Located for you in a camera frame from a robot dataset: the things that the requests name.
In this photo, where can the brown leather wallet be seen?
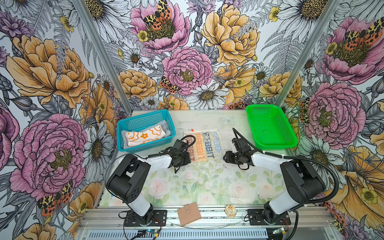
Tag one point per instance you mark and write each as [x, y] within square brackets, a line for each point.
[189, 213]

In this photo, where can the aluminium front rail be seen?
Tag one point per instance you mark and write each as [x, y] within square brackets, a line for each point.
[309, 223]

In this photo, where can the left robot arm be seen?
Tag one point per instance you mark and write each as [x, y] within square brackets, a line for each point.
[127, 181]

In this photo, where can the striped grey patterned towel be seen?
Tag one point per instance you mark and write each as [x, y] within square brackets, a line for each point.
[208, 145]

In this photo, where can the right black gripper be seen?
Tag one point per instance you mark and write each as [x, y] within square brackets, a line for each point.
[228, 155]

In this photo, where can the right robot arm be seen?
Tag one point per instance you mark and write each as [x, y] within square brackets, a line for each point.
[302, 182]

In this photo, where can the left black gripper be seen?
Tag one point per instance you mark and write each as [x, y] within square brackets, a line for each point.
[187, 160]

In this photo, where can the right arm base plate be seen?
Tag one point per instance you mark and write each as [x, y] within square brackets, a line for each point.
[259, 217]

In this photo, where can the teal plastic basket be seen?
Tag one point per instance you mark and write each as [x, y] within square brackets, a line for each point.
[142, 122]

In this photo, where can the orange patterned white towel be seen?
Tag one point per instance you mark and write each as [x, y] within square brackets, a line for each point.
[133, 139]

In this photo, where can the green plastic basket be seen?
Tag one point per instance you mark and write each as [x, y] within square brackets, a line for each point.
[270, 127]

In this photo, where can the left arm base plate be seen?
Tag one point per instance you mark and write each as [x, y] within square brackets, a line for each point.
[154, 218]

